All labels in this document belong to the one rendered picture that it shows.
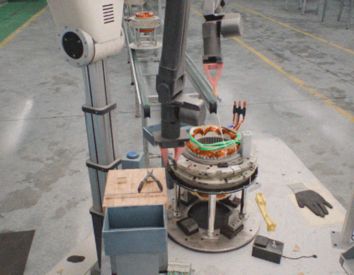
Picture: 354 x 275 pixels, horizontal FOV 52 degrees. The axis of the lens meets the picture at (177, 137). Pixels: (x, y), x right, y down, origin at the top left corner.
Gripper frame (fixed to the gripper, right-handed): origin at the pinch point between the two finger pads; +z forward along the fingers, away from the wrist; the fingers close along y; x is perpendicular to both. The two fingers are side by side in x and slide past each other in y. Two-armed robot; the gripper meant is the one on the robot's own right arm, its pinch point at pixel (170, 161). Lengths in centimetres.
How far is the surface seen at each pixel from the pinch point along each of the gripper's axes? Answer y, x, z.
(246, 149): 26.8, 5.1, 1.2
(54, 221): -58, 126, 116
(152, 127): 1.3, 44.6, 9.2
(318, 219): 60, 4, 35
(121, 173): -14.7, 9.9, 8.5
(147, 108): 12, 142, 39
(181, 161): 5.4, 7.7, 5.0
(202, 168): 11.2, 2.1, 4.9
